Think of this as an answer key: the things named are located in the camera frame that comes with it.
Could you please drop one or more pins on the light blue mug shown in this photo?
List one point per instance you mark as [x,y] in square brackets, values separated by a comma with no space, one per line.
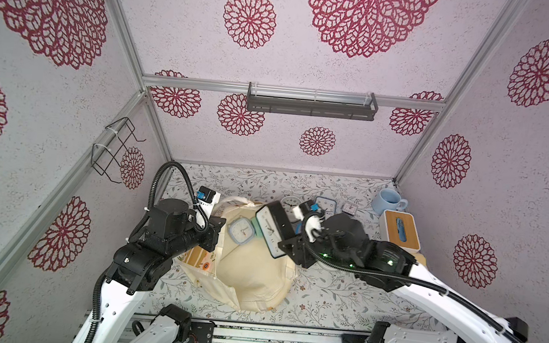
[388,199]

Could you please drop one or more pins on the dark blue square alarm clock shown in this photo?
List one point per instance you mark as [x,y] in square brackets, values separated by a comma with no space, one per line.
[328,205]

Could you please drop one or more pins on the cream printed canvas bag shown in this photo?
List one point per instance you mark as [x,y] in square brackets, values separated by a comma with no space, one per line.
[245,277]

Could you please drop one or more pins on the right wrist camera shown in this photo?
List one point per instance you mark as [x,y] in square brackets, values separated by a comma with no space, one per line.
[306,211]

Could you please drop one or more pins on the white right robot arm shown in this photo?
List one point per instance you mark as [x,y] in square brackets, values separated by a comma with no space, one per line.
[341,243]

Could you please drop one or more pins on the black square alarm clock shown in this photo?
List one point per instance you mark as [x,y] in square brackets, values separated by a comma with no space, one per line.
[275,227]

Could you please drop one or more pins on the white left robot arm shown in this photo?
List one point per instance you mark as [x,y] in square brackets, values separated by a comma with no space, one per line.
[173,228]

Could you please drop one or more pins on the white wooden tissue box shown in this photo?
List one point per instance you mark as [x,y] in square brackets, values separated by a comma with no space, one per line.
[399,228]

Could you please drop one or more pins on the black wall shelf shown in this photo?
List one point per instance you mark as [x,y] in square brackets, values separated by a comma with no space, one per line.
[313,107]

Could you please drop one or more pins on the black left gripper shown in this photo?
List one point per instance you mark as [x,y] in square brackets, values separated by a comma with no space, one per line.
[214,224]

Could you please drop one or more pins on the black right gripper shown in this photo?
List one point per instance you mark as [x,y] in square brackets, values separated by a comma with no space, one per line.
[295,244]

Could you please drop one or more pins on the black wire wall rack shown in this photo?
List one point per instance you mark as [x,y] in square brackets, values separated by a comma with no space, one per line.
[120,160]

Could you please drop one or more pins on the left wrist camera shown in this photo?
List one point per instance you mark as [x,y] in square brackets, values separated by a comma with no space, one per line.
[207,199]

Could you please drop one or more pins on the white teal square alarm clock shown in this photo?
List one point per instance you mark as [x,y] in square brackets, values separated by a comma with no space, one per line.
[241,230]

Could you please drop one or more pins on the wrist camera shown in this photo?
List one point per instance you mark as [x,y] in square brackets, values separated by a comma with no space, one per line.
[207,199]
[306,211]

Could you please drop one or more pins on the white round alarm clock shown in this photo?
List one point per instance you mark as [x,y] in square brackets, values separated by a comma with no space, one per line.
[290,202]

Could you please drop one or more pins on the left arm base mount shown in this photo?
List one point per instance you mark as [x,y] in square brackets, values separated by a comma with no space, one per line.
[200,332]

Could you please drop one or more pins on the yellow folded cloth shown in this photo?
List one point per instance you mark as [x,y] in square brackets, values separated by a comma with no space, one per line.
[420,259]

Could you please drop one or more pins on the small grey alarm clock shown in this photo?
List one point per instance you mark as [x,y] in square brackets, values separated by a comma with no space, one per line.
[349,208]

